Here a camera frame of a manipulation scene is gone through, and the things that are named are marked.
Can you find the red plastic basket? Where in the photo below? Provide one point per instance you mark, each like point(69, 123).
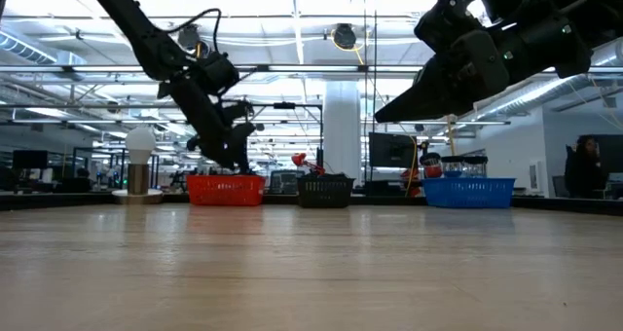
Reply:
point(225, 190)

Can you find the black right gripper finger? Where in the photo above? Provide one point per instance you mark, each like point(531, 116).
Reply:
point(418, 102)

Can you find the red background machine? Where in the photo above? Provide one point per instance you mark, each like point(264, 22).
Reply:
point(300, 159)

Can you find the black equipment box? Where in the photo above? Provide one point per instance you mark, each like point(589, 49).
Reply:
point(392, 150)

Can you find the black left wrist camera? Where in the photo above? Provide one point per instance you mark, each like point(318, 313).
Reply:
point(216, 72)

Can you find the person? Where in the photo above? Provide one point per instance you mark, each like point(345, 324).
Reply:
point(585, 168)

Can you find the white bulb table lamp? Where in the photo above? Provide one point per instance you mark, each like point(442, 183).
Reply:
point(139, 146)

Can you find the black plastic basket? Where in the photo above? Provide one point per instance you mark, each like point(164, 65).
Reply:
point(325, 191)

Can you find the black computer monitor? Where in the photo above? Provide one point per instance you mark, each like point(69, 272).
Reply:
point(29, 159)
point(613, 151)

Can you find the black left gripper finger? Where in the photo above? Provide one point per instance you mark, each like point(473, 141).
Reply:
point(242, 146)
point(219, 153)

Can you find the black and red spool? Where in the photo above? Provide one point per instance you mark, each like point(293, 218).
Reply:
point(431, 165)

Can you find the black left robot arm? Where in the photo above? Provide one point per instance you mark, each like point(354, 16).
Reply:
point(136, 29)

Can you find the blue plastic basket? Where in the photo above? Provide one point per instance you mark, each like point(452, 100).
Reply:
point(468, 193)

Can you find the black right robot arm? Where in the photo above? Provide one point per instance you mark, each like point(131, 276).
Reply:
point(550, 24)

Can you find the white pillar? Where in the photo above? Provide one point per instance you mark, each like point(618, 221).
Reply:
point(341, 126)

